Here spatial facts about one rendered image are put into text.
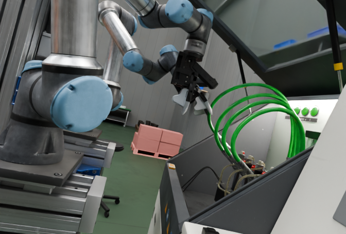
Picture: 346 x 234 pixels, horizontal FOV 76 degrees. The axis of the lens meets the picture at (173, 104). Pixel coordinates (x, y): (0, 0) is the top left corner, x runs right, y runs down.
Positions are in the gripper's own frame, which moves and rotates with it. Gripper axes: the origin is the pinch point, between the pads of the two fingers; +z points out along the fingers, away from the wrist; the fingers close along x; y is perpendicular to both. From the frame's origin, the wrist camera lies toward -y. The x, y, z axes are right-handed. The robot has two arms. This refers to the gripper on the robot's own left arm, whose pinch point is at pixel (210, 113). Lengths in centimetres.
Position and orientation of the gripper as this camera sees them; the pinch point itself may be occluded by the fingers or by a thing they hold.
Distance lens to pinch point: 91.6
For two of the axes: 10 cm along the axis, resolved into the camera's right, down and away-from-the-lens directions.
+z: 4.7, 8.4, -2.7
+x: -0.7, -2.7, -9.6
